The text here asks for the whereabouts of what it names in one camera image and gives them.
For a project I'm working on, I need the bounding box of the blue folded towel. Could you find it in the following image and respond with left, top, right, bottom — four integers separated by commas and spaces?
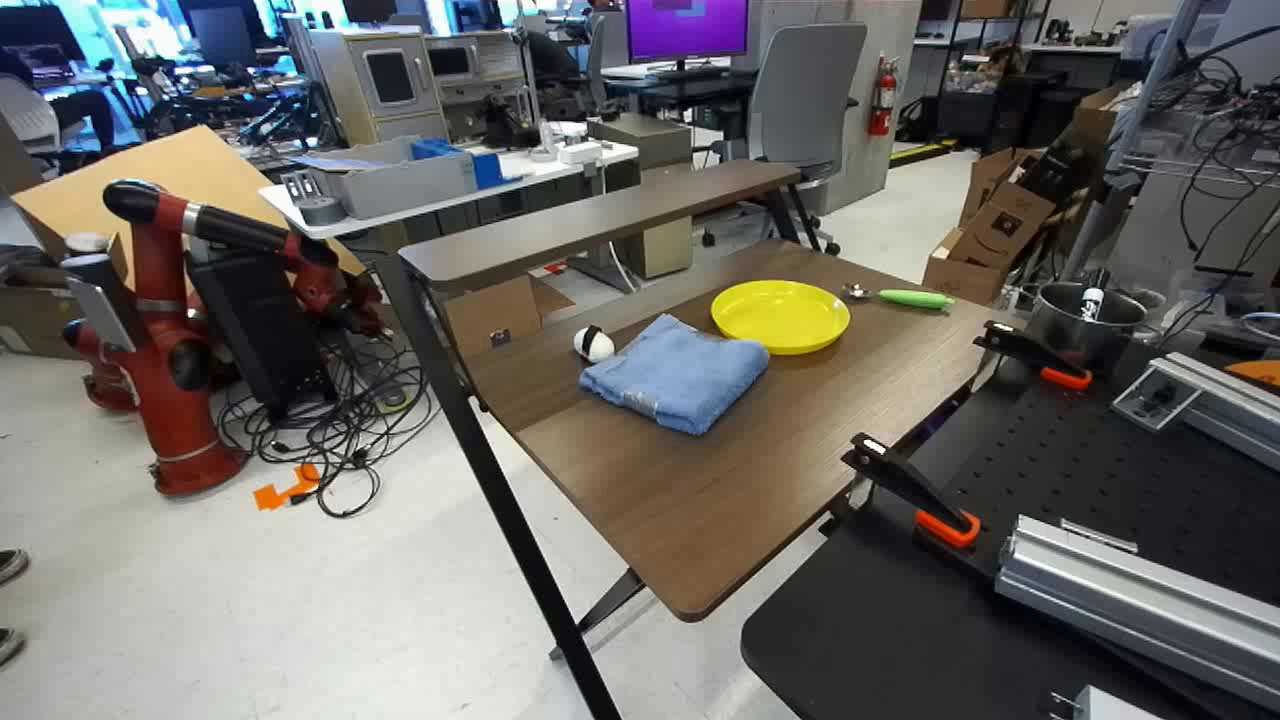
575, 310, 772, 439

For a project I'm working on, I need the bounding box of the beige storage box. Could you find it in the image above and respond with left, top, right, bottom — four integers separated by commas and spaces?
589, 117, 695, 281

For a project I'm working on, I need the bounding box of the yellow plastic plate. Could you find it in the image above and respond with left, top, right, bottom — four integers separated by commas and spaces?
708, 275, 858, 360

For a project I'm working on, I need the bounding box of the brown wooden desk shelf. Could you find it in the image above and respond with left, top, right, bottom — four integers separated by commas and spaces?
396, 159, 804, 286

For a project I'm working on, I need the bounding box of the small cardboard box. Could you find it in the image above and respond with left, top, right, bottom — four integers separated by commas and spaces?
434, 272, 545, 357

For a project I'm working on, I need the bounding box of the grey plastic bin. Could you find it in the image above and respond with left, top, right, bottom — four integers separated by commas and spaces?
314, 139, 481, 223

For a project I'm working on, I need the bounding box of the monitor with purple screen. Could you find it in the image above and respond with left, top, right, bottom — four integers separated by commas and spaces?
622, 0, 752, 68

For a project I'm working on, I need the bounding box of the red fire extinguisher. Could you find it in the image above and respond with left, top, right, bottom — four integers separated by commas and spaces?
865, 52, 900, 145

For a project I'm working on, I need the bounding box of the orange floor marker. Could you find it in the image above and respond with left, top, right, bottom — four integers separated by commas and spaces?
254, 460, 329, 517

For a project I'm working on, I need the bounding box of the beige machine cabinet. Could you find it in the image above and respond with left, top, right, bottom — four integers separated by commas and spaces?
294, 19, 458, 147

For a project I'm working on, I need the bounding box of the black computer tower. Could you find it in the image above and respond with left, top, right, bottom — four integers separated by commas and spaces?
185, 244, 332, 416

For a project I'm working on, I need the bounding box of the open cardboard boxes stack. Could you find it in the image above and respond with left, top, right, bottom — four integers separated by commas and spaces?
919, 145, 1071, 307

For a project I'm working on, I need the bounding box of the metal pot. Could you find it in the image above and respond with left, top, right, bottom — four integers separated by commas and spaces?
1019, 275, 1158, 371

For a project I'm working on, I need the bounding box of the large flat cardboard box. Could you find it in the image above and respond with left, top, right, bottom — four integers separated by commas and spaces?
8, 125, 373, 283

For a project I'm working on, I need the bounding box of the black desk leg frame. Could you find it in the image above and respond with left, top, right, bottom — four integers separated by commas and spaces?
355, 244, 657, 720

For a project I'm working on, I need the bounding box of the green handled spoon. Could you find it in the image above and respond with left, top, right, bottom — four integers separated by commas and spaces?
841, 281, 959, 315

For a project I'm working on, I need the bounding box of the black cable tangle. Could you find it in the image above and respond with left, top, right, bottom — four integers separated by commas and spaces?
217, 331, 445, 522

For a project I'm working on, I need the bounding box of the black clamp orange handle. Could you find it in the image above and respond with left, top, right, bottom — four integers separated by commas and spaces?
837, 431, 987, 556
971, 315, 1097, 394

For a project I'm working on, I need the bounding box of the wide aluminium extrusion rail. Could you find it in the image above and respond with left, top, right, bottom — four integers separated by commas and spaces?
994, 513, 1280, 713

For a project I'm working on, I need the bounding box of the aluminium rail with black plate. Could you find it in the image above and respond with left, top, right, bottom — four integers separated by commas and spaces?
1112, 348, 1280, 473

